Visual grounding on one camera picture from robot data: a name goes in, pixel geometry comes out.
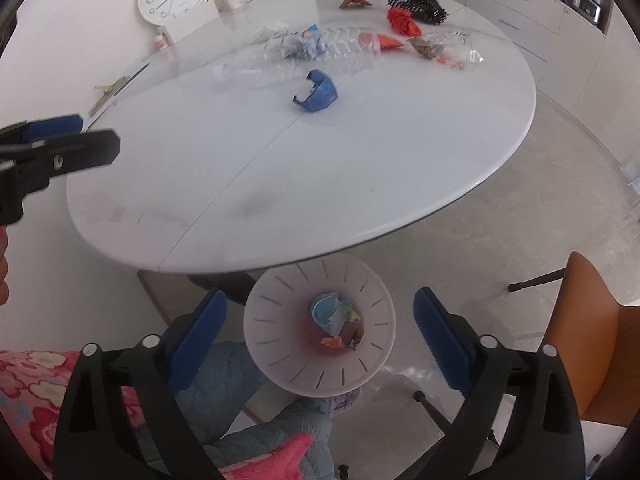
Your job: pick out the white trash bin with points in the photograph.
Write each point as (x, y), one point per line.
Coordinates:
(280, 325)

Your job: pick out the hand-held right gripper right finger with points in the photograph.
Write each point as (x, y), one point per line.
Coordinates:
(442, 345)

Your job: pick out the orange wrapper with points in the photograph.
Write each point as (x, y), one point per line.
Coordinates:
(389, 42)

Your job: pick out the person in grey trousers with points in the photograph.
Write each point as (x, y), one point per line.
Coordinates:
(235, 400)

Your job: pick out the brown snack wrapper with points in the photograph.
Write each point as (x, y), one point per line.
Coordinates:
(426, 49)

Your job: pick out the clear plastic bag on table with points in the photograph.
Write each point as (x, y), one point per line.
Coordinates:
(345, 47)

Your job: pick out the pink floral jacket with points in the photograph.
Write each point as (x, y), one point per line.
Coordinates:
(30, 385)

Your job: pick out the person's left hand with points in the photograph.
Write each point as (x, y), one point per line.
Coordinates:
(2, 265)

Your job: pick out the beige drawer cabinet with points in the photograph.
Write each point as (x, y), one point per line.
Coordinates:
(520, 15)

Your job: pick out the silver box device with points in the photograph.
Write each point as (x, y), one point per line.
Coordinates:
(586, 4)

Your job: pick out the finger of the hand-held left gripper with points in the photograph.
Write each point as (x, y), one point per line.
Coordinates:
(85, 150)
(52, 126)

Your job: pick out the crumpled blue white wrapper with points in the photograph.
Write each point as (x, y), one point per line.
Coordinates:
(302, 44)

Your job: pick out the small orange scrap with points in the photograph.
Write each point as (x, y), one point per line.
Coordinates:
(331, 342)

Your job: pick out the black mesh net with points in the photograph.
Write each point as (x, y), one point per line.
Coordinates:
(420, 4)

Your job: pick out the light blue paper cup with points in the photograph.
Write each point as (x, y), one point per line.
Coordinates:
(325, 312)

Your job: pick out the red brown folded paper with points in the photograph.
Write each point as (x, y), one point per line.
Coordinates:
(354, 1)

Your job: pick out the orange chair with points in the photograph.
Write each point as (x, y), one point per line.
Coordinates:
(595, 350)

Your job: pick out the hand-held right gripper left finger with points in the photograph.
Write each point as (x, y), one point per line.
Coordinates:
(197, 342)

